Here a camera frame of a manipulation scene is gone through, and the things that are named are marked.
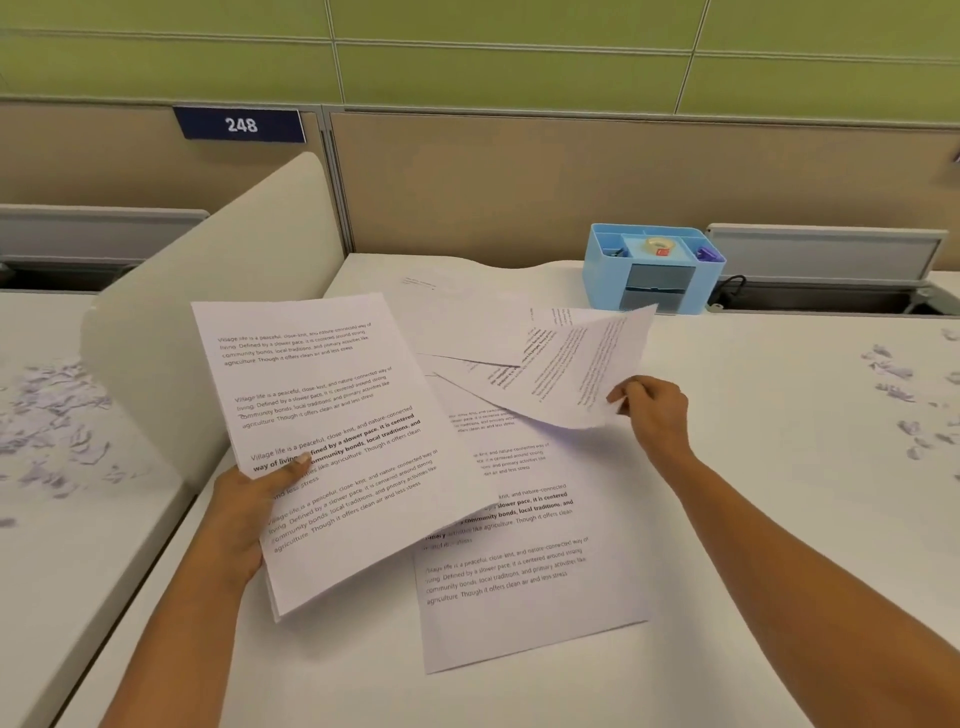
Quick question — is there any person's left hand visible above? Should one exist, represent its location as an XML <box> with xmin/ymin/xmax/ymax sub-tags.
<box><xmin>202</xmin><ymin>453</ymin><xmax>313</xmax><ymax>594</ymax></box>

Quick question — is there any person's right hand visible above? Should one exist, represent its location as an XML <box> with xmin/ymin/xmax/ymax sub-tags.
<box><xmin>605</xmin><ymin>374</ymin><xmax>695</xmax><ymax>466</ymax></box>

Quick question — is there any gathered printed sheet bundle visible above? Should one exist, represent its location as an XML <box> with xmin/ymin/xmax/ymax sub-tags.
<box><xmin>191</xmin><ymin>292</ymin><xmax>500</xmax><ymax>624</ymax></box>

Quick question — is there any blue desk organizer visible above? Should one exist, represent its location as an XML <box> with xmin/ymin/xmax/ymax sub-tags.
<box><xmin>582</xmin><ymin>222</ymin><xmax>728</xmax><ymax>316</ymax></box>

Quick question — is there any pile of printed papers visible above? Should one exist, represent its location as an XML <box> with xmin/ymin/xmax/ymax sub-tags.
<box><xmin>374</xmin><ymin>262</ymin><xmax>652</xmax><ymax>676</ymax></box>

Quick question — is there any heap of paper scraps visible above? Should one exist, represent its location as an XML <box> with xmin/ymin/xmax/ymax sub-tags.
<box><xmin>0</xmin><ymin>362</ymin><xmax>133</xmax><ymax>526</ymax></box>
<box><xmin>860</xmin><ymin>326</ymin><xmax>960</xmax><ymax>481</ymax></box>

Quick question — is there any person's right forearm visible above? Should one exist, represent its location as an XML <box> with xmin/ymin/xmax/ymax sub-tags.
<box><xmin>659</xmin><ymin>442</ymin><xmax>960</xmax><ymax>728</ymax></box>

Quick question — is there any person's left forearm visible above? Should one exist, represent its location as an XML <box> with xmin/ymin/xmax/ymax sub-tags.
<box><xmin>97</xmin><ymin>562</ymin><xmax>253</xmax><ymax>728</ymax></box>

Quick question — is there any white desk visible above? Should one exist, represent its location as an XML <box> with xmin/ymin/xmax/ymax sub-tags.
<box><xmin>56</xmin><ymin>253</ymin><xmax>960</xmax><ymax>728</ymax></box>
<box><xmin>0</xmin><ymin>290</ymin><xmax>198</xmax><ymax>728</ymax></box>

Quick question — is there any white side divider panel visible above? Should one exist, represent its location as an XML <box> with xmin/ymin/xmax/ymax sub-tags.
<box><xmin>80</xmin><ymin>152</ymin><xmax>348</xmax><ymax>489</ymax></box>

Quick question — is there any beige partition panel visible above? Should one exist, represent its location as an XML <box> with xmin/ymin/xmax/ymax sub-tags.
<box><xmin>328</xmin><ymin>112</ymin><xmax>960</xmax><ymax>271</ymax></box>
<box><xmin>0</xmin><ymin>101</ymin><xmax>331</xmax><ymax>211</ymax></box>

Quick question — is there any grey cable tray lid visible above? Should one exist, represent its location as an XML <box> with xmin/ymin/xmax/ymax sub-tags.
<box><xmin>706</xmin><ymin>222</ymin><xmax>960</xmax><ymax>316</ymax></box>

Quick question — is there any left desk cable tray lid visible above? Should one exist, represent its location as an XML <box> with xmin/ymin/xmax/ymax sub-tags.
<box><xmin>0</xmin><ymin>204</ymin><xmax>211</xmax><ymax>294</ymax></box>

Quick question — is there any grey partition post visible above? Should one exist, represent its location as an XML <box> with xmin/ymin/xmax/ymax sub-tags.
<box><xmin>318</xmin><ymin>106</ymin><xmax>355</xmax><ymax>256</ymax></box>

